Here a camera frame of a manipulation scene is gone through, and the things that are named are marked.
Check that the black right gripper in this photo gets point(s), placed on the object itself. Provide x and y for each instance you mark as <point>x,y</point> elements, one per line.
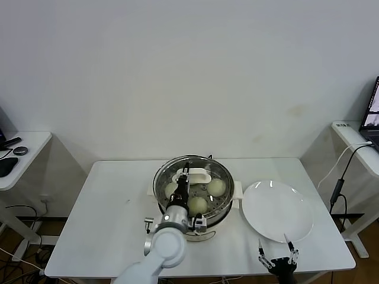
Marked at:
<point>282,269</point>

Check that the white steamed baozi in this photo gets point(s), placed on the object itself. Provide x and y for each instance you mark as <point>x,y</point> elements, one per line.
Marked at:
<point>170,189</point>
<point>216,188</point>
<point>197,205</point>

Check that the white round plate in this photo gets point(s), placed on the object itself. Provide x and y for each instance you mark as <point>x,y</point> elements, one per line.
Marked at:
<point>272,210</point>

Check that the white side desk with mouse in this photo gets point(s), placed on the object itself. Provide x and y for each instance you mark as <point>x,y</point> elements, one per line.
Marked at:
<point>31,148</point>

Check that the black remote bar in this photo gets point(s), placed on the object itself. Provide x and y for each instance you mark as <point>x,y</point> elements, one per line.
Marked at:
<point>13,141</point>

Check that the white wall outlet plug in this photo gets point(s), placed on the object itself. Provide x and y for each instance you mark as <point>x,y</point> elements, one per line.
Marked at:
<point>44,199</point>

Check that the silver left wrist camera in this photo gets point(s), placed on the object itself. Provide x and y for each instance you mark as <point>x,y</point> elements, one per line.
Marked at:
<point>199,224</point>

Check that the black laptop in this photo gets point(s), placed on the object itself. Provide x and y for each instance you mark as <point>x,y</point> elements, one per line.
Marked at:
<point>370,130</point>

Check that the printed desk label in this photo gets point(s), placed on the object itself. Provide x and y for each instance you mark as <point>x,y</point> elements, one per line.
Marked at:
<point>342,125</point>

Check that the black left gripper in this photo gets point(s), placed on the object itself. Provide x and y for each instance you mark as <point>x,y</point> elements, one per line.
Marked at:
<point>180,196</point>

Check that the perforated steel steamer basket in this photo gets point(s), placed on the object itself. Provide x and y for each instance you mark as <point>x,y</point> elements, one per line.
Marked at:
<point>237,192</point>

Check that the white side desk with laptop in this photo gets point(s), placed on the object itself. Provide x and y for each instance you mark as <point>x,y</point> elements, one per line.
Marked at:
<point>346,135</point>

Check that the cream electric cooking pot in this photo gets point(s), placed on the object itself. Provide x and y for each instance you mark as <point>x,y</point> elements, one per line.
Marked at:
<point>220,226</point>

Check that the dark computer monitor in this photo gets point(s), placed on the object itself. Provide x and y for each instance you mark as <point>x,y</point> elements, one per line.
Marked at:
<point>6,119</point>

